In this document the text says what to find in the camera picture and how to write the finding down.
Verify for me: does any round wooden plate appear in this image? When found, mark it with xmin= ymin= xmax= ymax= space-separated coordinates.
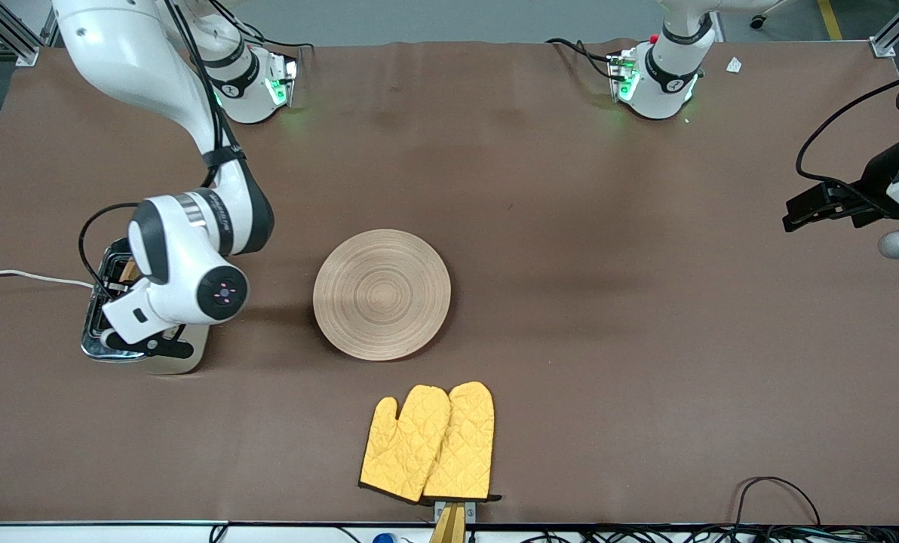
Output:
xmin=313 ymin=229 xmax=452 ymax=362

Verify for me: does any chrome and beige toaster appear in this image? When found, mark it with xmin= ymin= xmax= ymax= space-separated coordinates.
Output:
xmin=80 ymin=238 xmax=210 ymax=376

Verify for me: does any brown table cover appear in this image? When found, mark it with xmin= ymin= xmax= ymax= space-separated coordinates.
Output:
xmin=0 ymin=39 xmax=899 ymax=525

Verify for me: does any yellow quilted oven mitt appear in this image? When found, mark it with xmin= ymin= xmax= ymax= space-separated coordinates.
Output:
xmin=358 ymin=385 xmax=452 ymax=504
xmin=422 ymin=381 xmax=503 ymax=503

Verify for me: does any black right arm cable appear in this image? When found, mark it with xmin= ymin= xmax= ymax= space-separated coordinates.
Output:
xmin=78 ymin=0 xmax=232 ymax=296

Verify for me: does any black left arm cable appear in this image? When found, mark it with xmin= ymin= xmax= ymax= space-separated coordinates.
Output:
xmin=796 ymin=64 xmax=899 ymax=219

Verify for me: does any white toaster power cord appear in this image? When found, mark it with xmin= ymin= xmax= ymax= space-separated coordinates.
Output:
xmin=0 ymin=269 xmax=96 ymax=290

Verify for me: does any black cable loop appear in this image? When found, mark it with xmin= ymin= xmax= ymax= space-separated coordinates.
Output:
xmin=735 ymin=476 xmax=824 ymax=529

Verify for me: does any black arm base cable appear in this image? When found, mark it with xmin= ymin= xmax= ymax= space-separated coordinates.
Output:
xmin=546 ymin=38 xmax=618 ymax=80
xmin=212 ymin=0 xmax=314 ymax=54

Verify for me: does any black cable bundle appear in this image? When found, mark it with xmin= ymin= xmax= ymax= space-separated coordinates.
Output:
xmin=525 ymin=526 xmax=899 ymax=543

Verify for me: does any wooden stick with metal bracket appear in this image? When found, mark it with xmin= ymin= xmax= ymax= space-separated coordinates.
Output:
xmin=428 ymin=499 xmax=477 ymax=543

